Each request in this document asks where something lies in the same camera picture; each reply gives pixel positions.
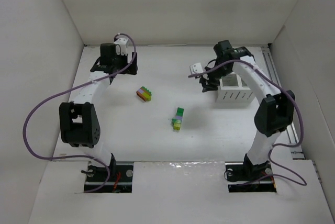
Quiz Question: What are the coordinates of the green lilac lego stack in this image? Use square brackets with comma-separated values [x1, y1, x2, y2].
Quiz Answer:
[171, 107, 184, 131]

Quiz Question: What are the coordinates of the orange green lego stack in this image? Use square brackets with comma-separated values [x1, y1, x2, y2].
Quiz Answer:
[136, 86, 152, 102]

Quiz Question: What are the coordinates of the aluminium rail right side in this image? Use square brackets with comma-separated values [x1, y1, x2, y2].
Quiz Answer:
[254, 47, 305, 160]

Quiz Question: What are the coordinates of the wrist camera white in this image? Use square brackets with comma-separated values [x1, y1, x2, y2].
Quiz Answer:
[114, 38, 128, 55]
[189, 62, 204, 75]

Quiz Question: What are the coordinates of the white slotted container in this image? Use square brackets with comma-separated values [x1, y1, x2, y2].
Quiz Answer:
[216, 73, 255, 104]

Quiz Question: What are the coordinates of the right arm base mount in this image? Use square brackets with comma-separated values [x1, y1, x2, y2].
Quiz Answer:
[224, 162, 277, 193]

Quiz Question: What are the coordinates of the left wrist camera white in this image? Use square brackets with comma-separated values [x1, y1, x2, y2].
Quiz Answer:
[114, 38, 128, 55]

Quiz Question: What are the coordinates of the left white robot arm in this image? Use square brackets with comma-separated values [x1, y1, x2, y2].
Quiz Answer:
[59, 38, 138, 175]

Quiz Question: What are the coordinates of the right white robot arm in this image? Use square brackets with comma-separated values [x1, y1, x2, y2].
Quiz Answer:
[199, 40, 295, 181]

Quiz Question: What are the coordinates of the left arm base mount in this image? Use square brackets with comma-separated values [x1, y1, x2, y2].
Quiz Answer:
[81, 162, 134, 194]

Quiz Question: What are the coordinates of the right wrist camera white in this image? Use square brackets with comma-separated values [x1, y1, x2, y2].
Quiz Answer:
[189, 62, 204, 75]

